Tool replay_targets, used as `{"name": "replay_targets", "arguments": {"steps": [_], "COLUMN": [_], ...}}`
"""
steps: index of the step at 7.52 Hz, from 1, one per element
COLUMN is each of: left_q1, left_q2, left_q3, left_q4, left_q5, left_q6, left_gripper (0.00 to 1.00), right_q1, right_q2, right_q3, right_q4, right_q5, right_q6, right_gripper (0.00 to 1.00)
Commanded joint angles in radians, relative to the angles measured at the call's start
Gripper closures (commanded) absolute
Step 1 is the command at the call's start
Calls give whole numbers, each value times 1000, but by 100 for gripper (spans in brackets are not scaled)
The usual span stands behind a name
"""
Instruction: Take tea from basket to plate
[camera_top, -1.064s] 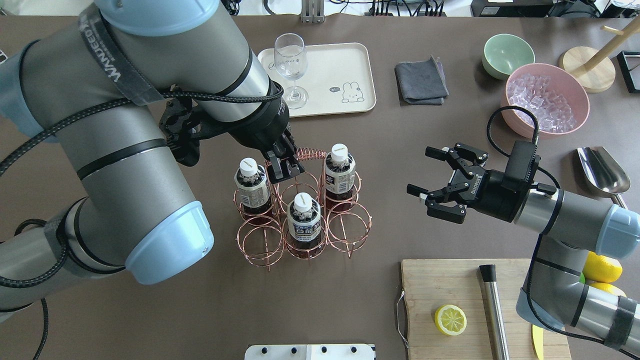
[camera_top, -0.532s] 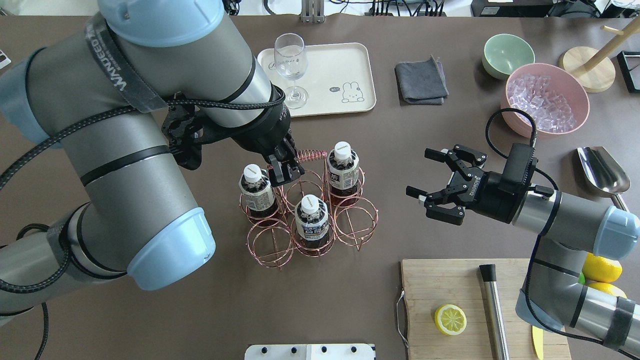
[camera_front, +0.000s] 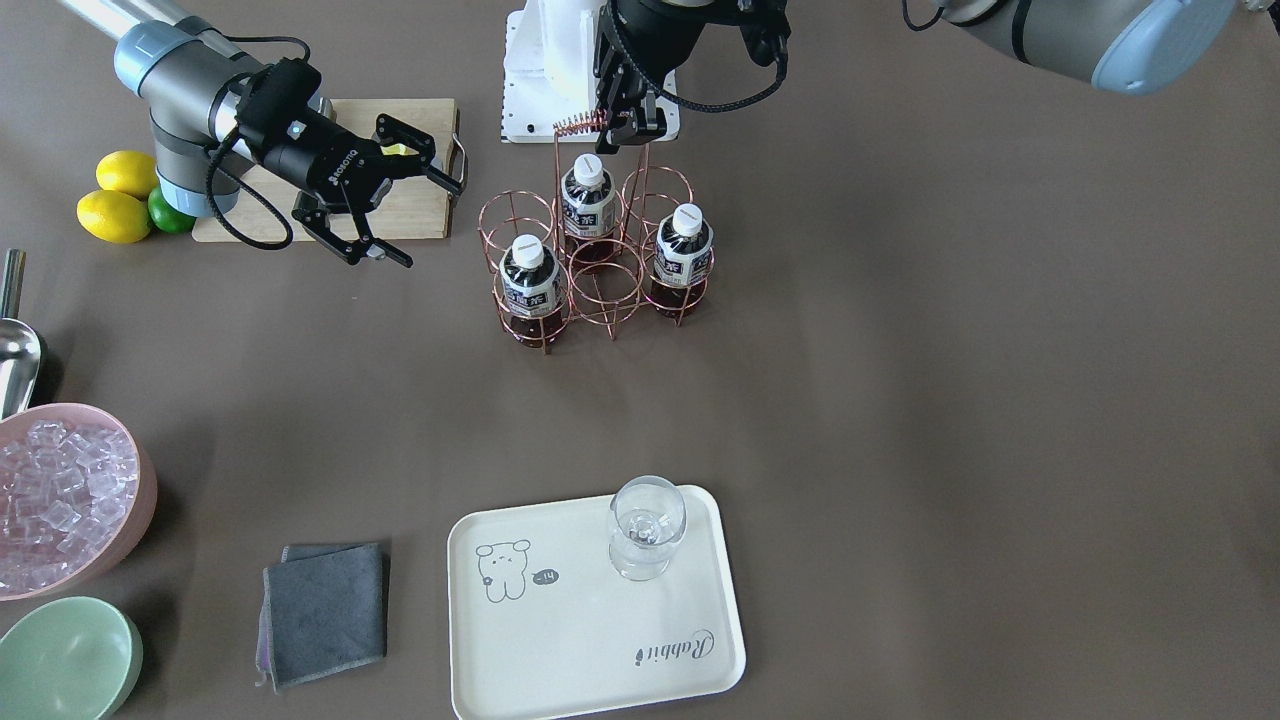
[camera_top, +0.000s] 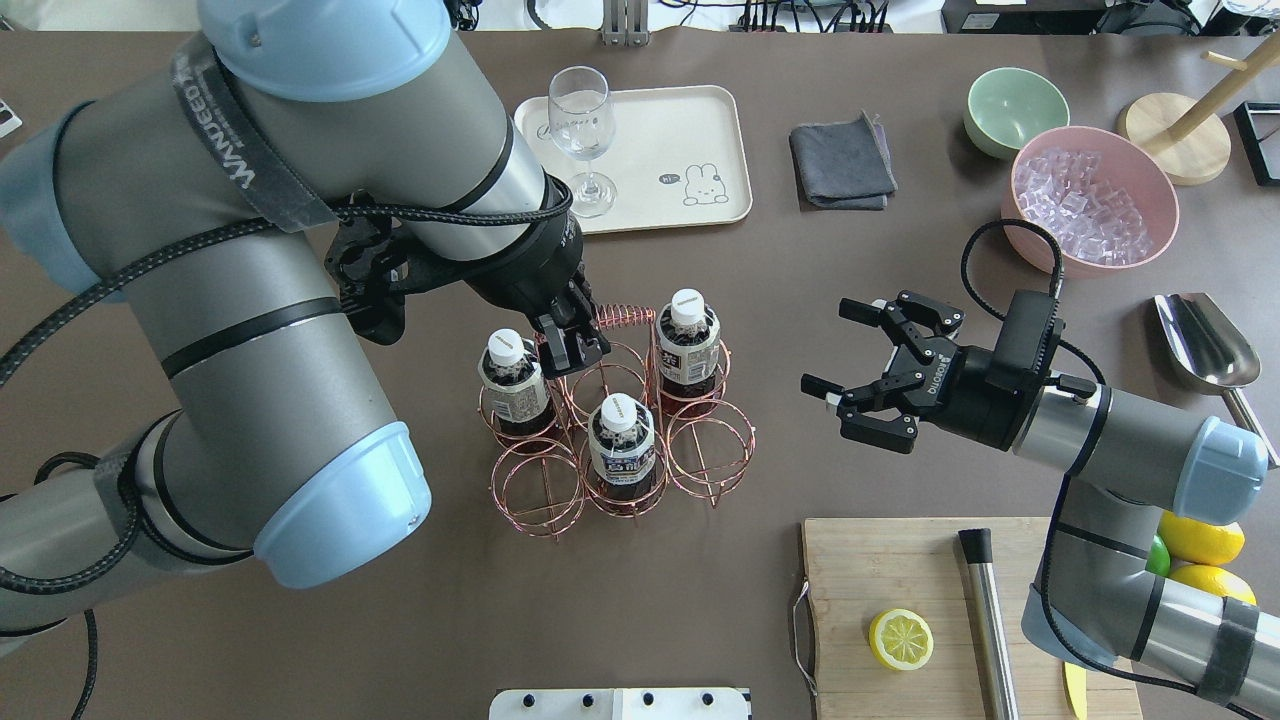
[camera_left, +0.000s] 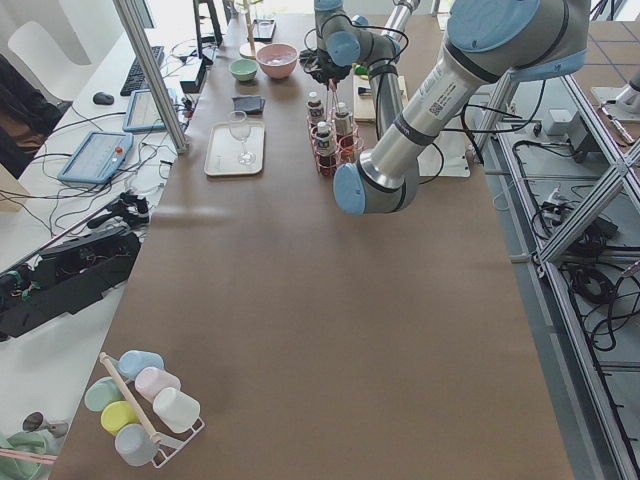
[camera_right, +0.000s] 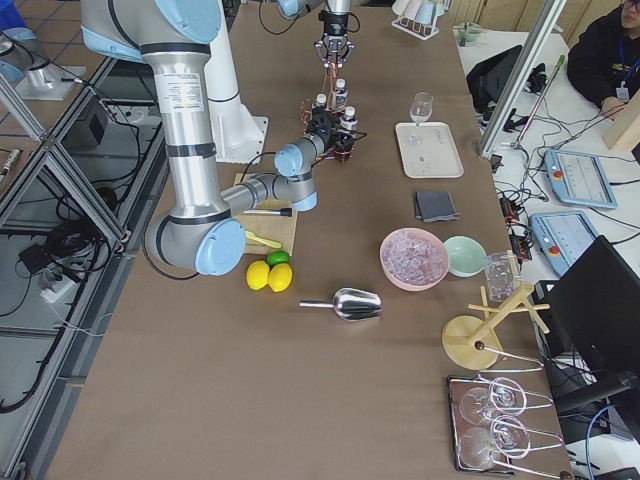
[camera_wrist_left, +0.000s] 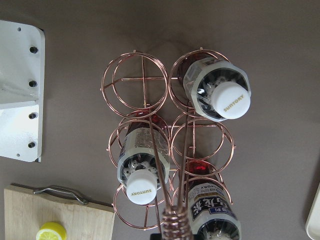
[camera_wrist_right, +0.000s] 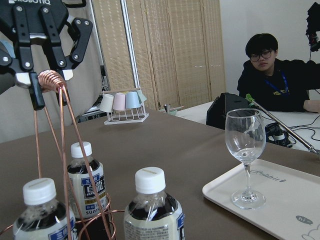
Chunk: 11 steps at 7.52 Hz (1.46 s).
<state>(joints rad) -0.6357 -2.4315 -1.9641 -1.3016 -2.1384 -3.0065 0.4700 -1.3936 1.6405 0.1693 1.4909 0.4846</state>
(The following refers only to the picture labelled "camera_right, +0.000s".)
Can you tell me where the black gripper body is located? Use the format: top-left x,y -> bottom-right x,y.
318,11 -> 351,56
305,108 -> 344,150

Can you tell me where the copper wire bottle basket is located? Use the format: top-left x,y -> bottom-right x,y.
301,72 -> 342,161

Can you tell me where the tea bottle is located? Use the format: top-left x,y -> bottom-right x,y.
312,93 -> 328,113
330,78 -> 348,112
335,105 -> 358,162

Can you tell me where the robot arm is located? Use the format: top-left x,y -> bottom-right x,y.
258,0 -> 360,76
81,0 -> 360,275

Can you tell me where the white cup rack with cups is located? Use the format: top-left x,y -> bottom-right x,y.
391,0 -> 450,40

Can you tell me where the clear wine glass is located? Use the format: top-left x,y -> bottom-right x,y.
410,92 -> 433,126

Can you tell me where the cream rabbit tray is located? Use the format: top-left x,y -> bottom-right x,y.
395,122 -> 464,179

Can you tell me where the steel muddler black tip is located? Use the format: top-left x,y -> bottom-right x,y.
243,207 -> 293,218

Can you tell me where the bamboo cutting board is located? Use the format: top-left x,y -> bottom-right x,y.
236,199 -> 297,255

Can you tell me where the grey folded cloth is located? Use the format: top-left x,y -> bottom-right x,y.
414,191 -> 459,222

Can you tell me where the yellow plastic knife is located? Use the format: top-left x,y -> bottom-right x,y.
245,230 -> 282,250

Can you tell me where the green lime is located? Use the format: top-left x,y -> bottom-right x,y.
266,250 -> 290,267

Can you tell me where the pink bowl of ice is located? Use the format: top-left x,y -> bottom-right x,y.
379,228 -> 450,292

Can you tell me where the yellow lemon lower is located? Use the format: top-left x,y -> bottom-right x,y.
267,263 -> 293,292

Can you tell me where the yellow lemon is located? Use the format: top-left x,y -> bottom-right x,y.
267,263 -> 293,292
245,260 -> 270,290

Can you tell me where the black backpack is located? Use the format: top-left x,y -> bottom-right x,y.
466,45 -> 523,120

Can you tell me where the yellow lemon upper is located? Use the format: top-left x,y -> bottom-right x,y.
245,260 -> 270,290

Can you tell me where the steel ice scoop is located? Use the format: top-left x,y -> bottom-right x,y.
299,287 -> 382,322

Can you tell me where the green bowl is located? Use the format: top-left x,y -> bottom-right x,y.
444,236 -> 486,278

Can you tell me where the clear tumbler glass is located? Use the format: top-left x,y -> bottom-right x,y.
484,251 -> 520,302

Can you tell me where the wooden cup tree stand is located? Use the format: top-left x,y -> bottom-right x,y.
441,279 -> 550,371

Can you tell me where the blue teach pendant far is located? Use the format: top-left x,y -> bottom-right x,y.
544,149 -> 618,210

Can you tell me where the blue teach pendant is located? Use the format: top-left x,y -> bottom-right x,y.
529,210 -> 598,276
544,149 -> 618,210

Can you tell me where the blue teach pendant near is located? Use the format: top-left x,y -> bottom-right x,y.
529,210 -> 598,276

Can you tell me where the seated person black hoodie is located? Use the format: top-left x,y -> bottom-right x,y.
567,1 -> 639,120

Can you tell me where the upside down wine glass upper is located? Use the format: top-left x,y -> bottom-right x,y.
458,376 -> 554,419

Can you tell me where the upside down wine glass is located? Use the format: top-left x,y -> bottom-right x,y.
456,414 -> 565,472
458,376 -> 554,419

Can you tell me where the black glass holder tray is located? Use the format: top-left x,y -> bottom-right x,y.
445,373 -> 566,475

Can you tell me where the black monitor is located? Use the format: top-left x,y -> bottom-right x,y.
533,235 -> 639,376

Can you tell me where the upside down wine glass lower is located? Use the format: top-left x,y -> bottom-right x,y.
456,414 -> 565,472

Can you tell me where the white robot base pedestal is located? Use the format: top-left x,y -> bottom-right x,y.
205,1 -> 269,164

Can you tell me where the aluminium frame post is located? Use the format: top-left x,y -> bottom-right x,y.
478,0 -> 566,160

